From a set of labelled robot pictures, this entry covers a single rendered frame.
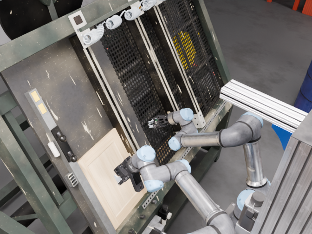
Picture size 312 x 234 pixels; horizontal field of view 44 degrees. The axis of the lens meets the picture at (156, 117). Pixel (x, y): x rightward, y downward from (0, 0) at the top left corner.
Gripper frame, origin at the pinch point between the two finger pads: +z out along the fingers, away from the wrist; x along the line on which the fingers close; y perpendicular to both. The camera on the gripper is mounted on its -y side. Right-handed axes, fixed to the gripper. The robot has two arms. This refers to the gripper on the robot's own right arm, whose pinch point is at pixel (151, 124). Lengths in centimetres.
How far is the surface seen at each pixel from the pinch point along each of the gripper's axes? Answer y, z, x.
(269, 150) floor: -213, 42, 54
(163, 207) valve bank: -2, 9, 55
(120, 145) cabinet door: 22.9, 6.9, 8.4
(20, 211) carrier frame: 65, 70, 34
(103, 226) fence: 48, 8, 51
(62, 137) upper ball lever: 74, -13, -2
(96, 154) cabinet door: 43.8, 5.1, 10.1
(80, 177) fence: 59, 3, 20
